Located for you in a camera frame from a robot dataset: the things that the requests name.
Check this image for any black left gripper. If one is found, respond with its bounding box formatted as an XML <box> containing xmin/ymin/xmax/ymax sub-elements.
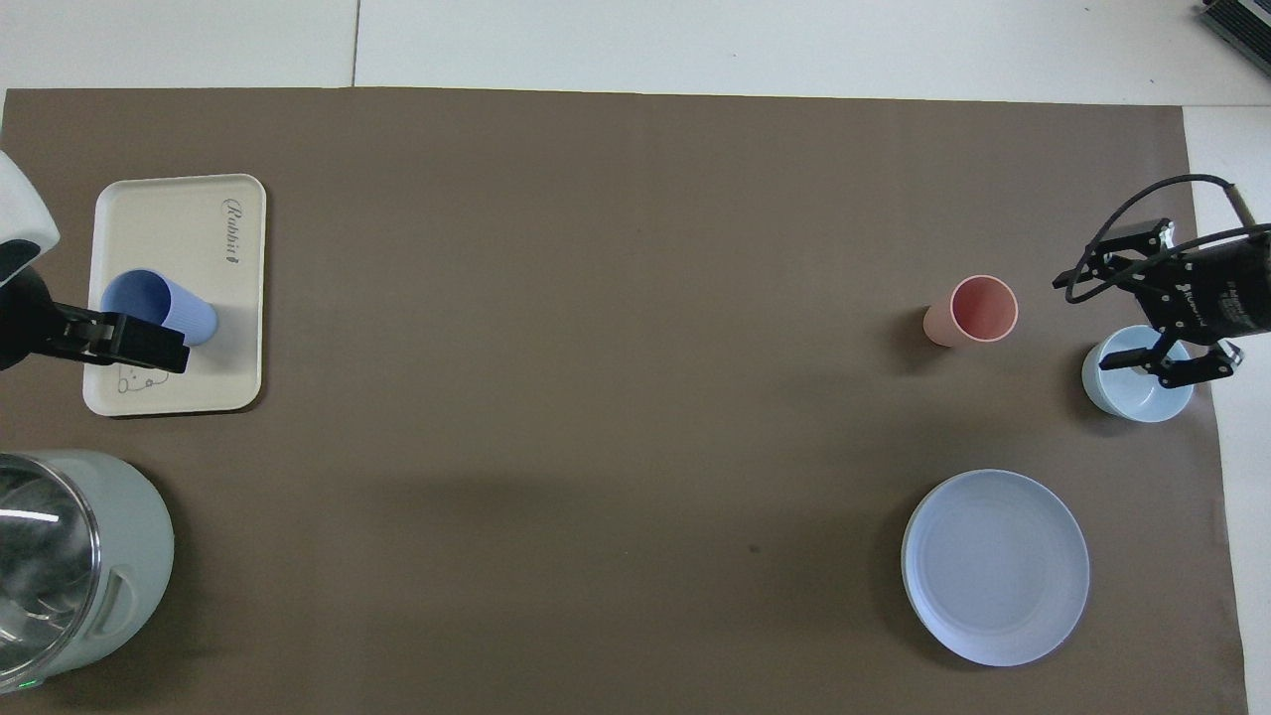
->
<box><xmin>0</xmin><ymin>264</ymin><xmax>191</xmax><ymax>376</ymax></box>

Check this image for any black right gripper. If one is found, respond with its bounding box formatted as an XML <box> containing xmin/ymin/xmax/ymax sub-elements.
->
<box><xmin>1079</xmin><ymin>217</ymin><xmax>1271</xmax><ymax>389</ymax></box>

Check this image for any blue ribbed plastic cup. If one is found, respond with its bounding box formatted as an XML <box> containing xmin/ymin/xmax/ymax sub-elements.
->
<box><xmin>100</xmin><ymin>268</ymin><xmax>219</xmax><ymax>350</ymax></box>

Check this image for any pink plastic cup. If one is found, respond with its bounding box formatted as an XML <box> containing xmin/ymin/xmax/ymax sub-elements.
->
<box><xmin>922</xmin><ymin>274</ymin><xmax>1021</xmax><ymax>350</ymax></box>

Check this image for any cream rabbit print tray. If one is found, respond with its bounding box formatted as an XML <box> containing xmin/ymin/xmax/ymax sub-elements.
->
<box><xmin>82</xmin><ymin>174</ymin><xmax>267</xmax><ymax>417</ymax></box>

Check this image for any light blue bowl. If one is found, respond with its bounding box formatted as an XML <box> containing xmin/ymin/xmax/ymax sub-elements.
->
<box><xmin>1081</xmin><ymin>324</ymin><xmax>1196</xmax><ymax>425</ymax></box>

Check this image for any pale green steel-lined kettle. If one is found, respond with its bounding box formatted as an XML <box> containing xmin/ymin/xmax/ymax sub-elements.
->
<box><xmin>0</xmin><ymin>450</ymin><xmax>176</xmax><ymax>693</ymax></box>

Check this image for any grey ridged device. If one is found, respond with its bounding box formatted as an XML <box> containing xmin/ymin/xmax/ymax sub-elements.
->
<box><xmin>1197</xmin><ymin>0</ymin><xmax>1271</xmax><ymax>51</ymax></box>

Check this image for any light blue round plate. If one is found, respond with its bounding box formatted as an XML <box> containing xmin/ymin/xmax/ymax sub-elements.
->
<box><xmin>901</xmin><ymin>470</ymin><xmax>1090</xmax><ymax>667</ymax></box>

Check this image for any brown paper table cover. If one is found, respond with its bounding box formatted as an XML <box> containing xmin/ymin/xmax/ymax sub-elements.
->
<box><xmin>0</xmin><ymin>87</ymin><xmax>1250</xmax><ymax>715</ymax></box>

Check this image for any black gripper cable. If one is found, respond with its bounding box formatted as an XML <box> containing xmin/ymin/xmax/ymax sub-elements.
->
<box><xmin>1052</xmin><ymin>174</ymin><xmax>1271</xmax><ymax>305</ymax></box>

